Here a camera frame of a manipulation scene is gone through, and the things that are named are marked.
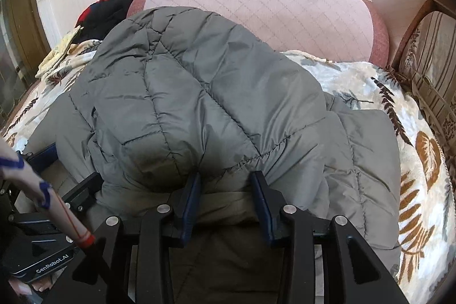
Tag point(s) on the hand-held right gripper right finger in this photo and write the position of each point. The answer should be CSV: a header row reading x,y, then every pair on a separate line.
x,y
263,211

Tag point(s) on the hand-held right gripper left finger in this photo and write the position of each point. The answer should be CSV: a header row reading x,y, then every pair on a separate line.
x,y
190,208

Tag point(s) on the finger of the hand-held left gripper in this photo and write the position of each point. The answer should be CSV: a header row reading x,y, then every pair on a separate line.
x,y
44,152
83,188

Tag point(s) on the grey quilted jacket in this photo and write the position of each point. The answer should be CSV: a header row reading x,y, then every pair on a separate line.
x,y
213,94

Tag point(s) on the white tapered cloth red band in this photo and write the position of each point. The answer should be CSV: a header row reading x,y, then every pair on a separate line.
x,y
35,183

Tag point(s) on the yellow floral cloth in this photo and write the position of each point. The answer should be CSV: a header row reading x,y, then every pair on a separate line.
x,y
57,54

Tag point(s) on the leaded glass wooden door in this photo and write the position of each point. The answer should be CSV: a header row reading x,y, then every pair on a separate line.
x,y
17,40

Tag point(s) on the red garment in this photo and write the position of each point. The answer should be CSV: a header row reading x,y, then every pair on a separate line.
x,y
87,13

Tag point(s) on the leaf print fleece blanket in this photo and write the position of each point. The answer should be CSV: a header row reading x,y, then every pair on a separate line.
x,y
409,154

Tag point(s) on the black garment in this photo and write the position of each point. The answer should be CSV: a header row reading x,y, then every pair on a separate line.
x,y
114,12

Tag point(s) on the pink sofa back cushion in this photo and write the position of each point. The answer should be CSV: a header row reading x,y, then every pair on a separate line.
x,y
267,8

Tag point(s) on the striped sofa cushion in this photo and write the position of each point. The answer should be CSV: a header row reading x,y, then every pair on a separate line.
x,y
434,69

